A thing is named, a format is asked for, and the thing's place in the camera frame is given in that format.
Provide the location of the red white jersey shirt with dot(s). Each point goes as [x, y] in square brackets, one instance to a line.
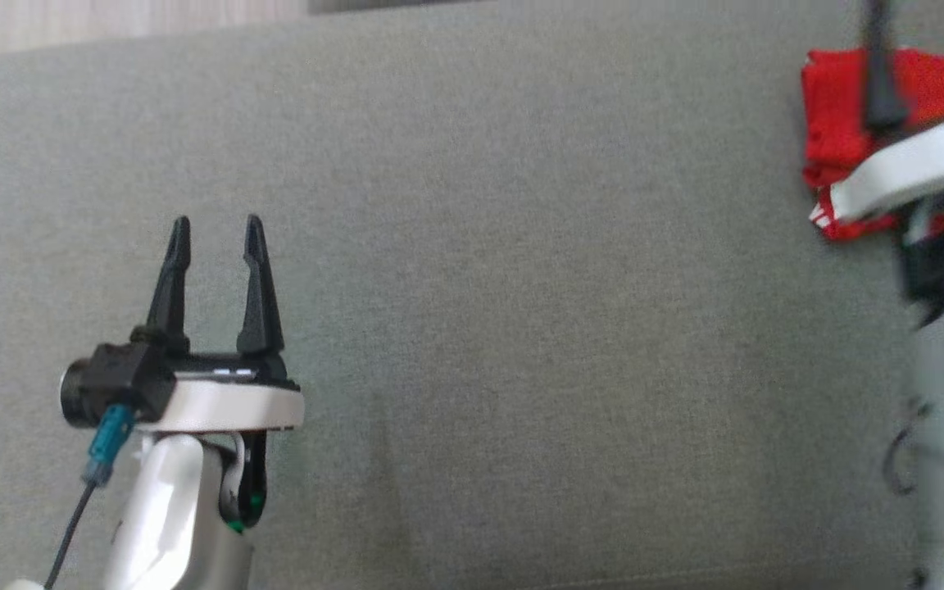
[837, 106]

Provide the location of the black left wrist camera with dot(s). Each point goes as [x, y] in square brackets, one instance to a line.
[115, 381]

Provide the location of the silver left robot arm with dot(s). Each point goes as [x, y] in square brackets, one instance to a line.
[169, 524]

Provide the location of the grey fabric sofa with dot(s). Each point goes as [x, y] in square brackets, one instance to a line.
[521, 287]

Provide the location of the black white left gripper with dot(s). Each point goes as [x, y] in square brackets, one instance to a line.
[226, 408]

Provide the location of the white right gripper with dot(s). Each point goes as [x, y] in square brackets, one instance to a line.
[914, 168]

